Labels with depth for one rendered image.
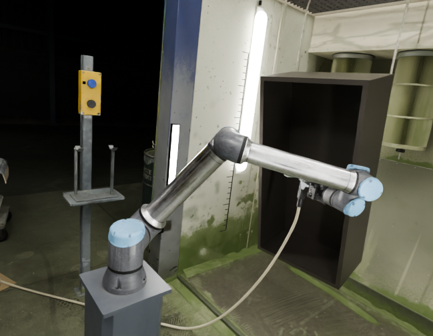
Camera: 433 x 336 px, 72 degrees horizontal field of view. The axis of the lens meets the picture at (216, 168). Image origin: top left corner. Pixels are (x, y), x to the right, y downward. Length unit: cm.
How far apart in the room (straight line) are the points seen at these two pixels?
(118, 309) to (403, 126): 231
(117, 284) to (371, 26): 255
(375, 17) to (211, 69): 138
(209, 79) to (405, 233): 196
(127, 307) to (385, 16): 261
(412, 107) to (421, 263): 117
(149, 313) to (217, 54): 171
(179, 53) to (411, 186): 218
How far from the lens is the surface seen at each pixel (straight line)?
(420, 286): 278
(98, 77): 203
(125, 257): 135
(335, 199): 144
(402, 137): 273
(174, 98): 209
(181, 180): 136
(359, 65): 298
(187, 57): 214
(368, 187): 124
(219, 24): 233
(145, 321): 149
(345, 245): 186
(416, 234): 287
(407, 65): 277
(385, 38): 282
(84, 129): 208
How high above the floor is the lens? 149
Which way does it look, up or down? 13 degrees down
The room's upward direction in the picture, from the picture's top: 7 degrees clockwise
